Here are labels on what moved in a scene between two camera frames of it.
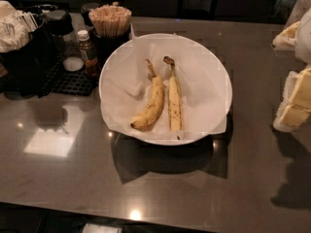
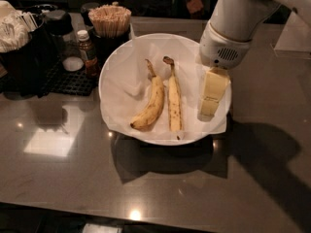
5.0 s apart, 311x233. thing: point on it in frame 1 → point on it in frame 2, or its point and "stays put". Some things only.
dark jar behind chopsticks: [85, 9] stays put
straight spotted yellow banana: [174, 99] stays put
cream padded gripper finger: [294, 109] → [216, 82]
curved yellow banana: [155, 104] stays put
